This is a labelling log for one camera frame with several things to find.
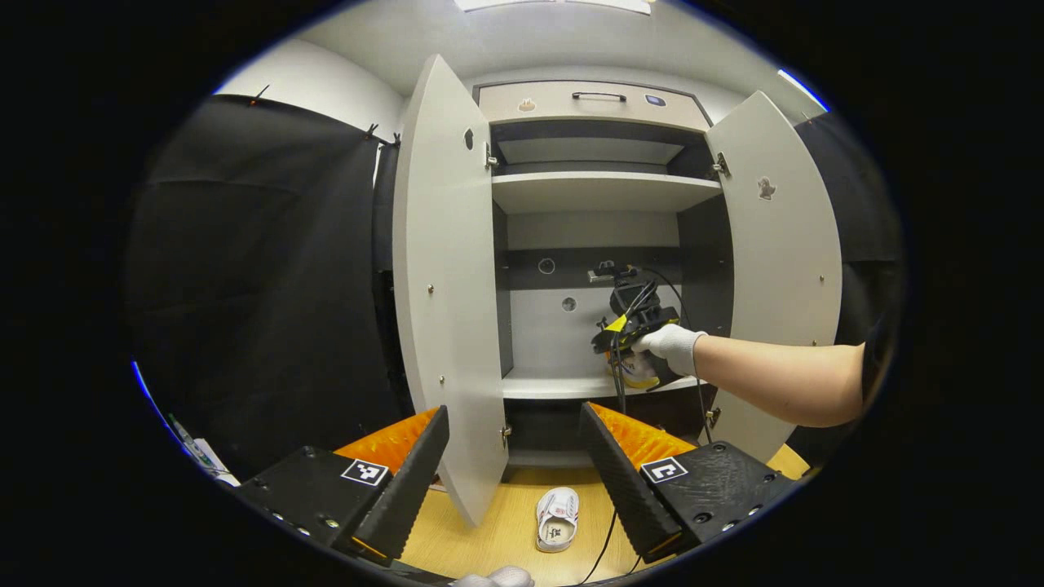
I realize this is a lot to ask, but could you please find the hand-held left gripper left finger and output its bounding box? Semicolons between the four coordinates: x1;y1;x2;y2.
232;405;451;567

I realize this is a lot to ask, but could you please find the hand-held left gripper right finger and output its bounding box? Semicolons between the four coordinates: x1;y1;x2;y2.
579;401;804;565

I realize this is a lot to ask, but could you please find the white shoe cabinet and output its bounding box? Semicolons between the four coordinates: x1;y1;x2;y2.
391;53;843;529

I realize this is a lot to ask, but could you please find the white cabinet door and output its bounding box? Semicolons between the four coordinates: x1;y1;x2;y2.
391;53;511;529
703;90;843;464

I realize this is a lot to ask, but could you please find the black backdrop cloth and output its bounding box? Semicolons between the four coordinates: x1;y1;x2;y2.
787;110;906;466
126;94;409;482

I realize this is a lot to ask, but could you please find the ceiling light panel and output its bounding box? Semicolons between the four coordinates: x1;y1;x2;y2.
454;0;656;15

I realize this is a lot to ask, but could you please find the black cable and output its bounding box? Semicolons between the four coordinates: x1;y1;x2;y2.
581;281;657;586
636;265;714;445

